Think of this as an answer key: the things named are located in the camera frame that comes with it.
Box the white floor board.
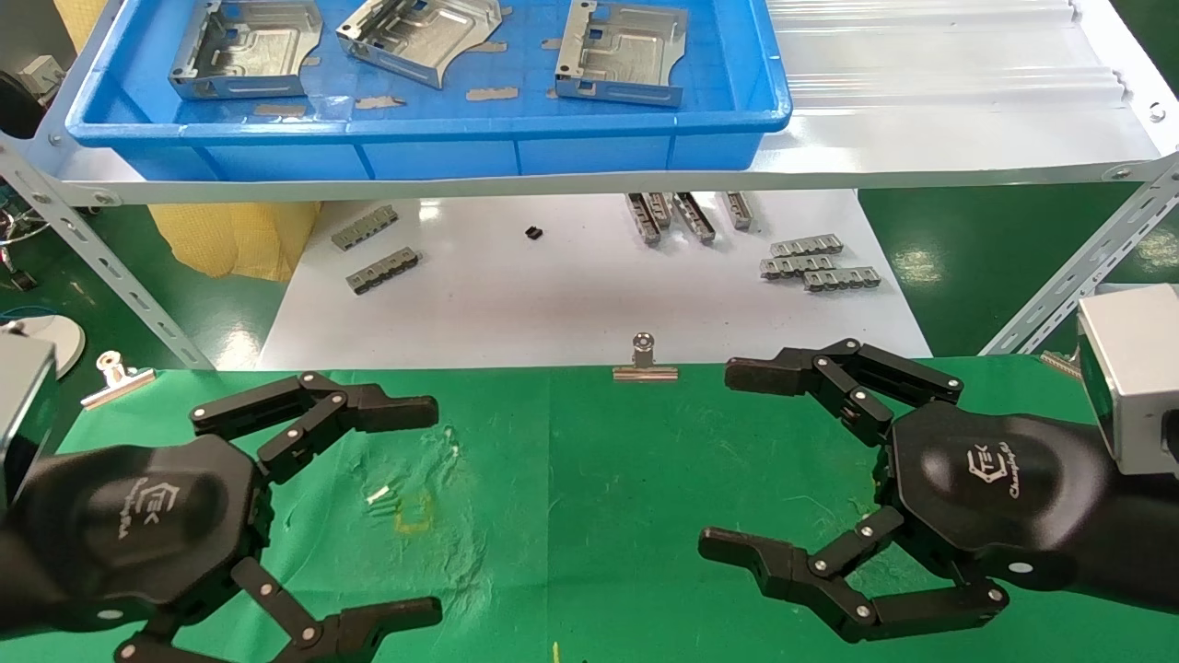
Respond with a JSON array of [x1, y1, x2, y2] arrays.
[[258, 189, 933, 371]]

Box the white metal shelf board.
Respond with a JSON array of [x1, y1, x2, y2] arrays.
[[26, 0, 1179, 206]]

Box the clear corrugated plastic sheet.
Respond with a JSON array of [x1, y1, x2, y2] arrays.
[[765, 0, 1130, 113]]

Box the green table cloth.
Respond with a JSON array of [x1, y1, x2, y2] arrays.
[[0, 356, 1179, 663]]

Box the small grey box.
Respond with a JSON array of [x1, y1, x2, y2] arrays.
[[17, 55, 65, 99]]

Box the white round stand base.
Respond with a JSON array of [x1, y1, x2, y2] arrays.
[[0, 314, 86, 379]]

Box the perforated white shelf strut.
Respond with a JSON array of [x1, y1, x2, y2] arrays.
[[979, 155, 1179, 358], [0, 136, 218, 372]]

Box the tangled floor cables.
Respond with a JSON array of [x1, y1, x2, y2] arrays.
[[0, 182, 45, 294]]

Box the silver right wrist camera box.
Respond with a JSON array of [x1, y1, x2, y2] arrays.
[[1076, 284, 1179, 476]]

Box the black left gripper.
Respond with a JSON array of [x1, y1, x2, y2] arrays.
[[0, 372, 445, 663]]

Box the silver binder clip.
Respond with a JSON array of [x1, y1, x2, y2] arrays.
[[613, 332, 680, 383], [80, 351, 156, 410]]

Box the blue plastic tray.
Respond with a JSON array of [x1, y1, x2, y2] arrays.
[[64, 0, 793, 182]]

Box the stamped sheet metal part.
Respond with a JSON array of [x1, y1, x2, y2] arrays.
[[335, 0, 504, 90], [168, 0, 324, 100], [554, 0, 690, 109]]

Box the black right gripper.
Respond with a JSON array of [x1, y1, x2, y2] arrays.
[[697, 338, 1179, 645]]

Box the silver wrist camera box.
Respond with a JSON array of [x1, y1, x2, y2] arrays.
[[0, 334, 59, 509], [1076, 284, 1179, 476]]

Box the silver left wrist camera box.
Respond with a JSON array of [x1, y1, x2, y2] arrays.
[[0, 334, 59, 509]]

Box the yellow mesh bag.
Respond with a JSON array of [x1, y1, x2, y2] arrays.
[[53, 0, 321, 283]]

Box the black round object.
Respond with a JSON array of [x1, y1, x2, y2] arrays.
[[0, 72, 47, 139]]

